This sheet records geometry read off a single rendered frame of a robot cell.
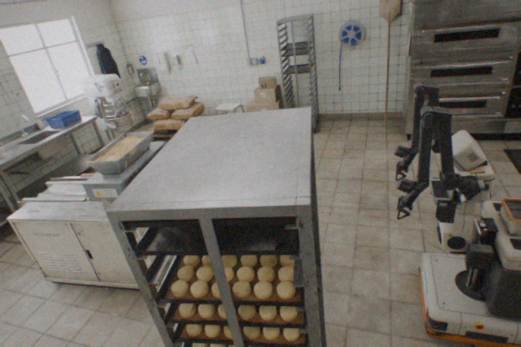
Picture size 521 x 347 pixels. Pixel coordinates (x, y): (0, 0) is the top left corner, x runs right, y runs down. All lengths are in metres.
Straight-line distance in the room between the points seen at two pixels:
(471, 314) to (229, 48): 5.46
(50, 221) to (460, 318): 3.11
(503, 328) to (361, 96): 4.43
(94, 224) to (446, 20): 4.49
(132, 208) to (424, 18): 4.52
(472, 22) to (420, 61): 0.68
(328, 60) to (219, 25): 2.05
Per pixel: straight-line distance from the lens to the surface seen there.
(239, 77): 6.56
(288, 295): 0.94
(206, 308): 1.07
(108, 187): 2.61
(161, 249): 0.91
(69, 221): 3.10
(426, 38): 4.96
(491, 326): 2.63
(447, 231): 2.33
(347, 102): 6.23
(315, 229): 1.52
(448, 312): 2.58
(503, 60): 5.23
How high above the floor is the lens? 2.22
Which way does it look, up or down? 28 degrees down
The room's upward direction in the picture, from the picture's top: 9 degrees counter-clockwise
